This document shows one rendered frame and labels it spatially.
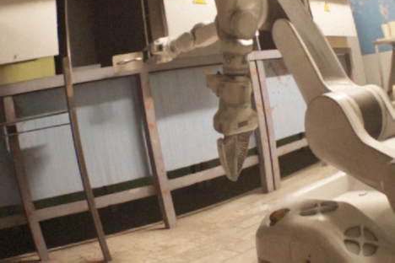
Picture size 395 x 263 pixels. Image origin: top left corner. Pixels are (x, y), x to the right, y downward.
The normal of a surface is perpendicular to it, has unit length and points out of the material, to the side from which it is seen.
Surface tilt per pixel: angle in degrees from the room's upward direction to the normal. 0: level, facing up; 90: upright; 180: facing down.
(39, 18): 90
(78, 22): 90
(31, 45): 90
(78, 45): 90
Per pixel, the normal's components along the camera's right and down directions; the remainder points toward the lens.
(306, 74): -0.83, 0.14
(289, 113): 0.62, -0.08
